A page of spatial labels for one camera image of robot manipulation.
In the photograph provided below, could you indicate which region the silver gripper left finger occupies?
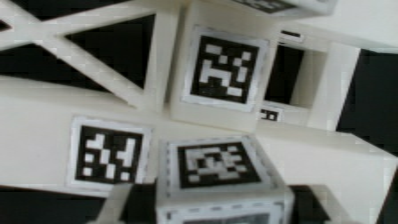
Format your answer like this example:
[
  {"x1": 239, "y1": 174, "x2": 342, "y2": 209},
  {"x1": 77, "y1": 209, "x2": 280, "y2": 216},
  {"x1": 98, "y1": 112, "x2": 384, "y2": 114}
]
[{"x1": 88, "y1": 184, "x2": 157, "y2": 224}]

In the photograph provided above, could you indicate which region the white chair side plank front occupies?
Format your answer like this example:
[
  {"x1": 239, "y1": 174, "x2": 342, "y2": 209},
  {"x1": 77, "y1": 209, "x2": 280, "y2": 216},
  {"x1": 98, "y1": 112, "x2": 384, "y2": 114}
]
[{"x1": 0, "y1": 75, "x2": 398, "y2": 224}]

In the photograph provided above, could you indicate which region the white chair seat part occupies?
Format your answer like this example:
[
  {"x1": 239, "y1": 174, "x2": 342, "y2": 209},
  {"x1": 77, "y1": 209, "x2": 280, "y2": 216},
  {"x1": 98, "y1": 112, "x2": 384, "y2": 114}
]
[{"x1": 0, "y1": 0, "x2": 297, "y2": 131}]

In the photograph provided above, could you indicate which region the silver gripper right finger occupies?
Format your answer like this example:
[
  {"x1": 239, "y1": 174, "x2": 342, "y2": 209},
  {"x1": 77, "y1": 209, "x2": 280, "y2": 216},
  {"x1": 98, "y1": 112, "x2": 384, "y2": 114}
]
[{"x1": 290, "y1": 185, "x2": 356, "y2": 224}]

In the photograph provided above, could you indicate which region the white tagged cube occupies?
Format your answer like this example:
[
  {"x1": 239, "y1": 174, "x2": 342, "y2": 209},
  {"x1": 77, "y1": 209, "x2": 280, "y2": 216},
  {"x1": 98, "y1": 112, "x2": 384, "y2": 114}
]
[
  {"x1": 232, "y1": 0, "x2": 338, "y2": 18},
  {"x1": 155, "y1": 135, "x2": 296, "y2": 224}
]

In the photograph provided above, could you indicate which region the white chair side plank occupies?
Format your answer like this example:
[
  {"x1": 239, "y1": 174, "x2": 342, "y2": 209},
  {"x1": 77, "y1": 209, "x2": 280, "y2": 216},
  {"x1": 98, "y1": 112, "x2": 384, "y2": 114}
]
[
  {"x1": 0, "y1": 75, "x2": 398, "y2": 224},
  {"x1": 285, "y1": 0, "x2": 398, "y2": 54}
]

